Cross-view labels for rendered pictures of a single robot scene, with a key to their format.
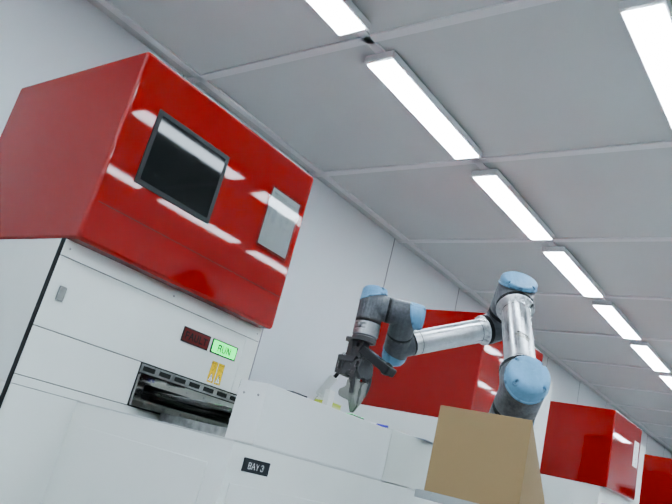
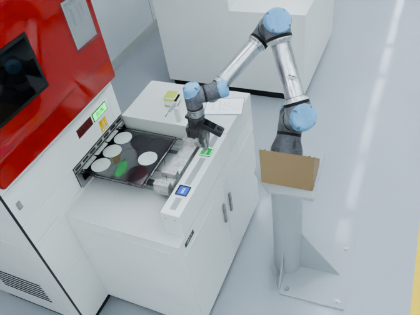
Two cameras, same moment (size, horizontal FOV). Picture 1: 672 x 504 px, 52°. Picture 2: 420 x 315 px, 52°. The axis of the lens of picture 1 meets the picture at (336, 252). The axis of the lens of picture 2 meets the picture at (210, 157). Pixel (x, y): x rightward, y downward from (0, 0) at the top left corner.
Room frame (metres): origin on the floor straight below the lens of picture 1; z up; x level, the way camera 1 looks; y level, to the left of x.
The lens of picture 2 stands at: (0.44, 0.12, 2.34)
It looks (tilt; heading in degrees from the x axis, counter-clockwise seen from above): 42 degrees down; 349
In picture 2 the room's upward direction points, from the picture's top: 10 degrees counter-clockwise
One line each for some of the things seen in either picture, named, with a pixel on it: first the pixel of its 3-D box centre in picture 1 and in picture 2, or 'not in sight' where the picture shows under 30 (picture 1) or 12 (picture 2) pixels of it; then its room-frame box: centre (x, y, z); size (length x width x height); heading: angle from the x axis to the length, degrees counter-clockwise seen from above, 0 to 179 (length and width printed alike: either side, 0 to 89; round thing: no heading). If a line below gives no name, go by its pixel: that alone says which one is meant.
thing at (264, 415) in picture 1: (316, 433); (198, 180); (1.87, -0.07, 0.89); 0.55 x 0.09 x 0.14; 139
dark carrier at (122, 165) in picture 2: not in sight; (129, 154); (2.19, 0.20, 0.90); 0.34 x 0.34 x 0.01; 49
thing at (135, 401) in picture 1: (188, 405); (103, 152); (2.28, 0.33, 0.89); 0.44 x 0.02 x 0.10; 139
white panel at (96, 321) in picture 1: (155, 351); (73, 156); (2.16, 0.46, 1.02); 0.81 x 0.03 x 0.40; 139
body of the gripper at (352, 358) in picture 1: (357, 358); (197, 124); (1.98, -0.14, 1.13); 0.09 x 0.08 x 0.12; 50
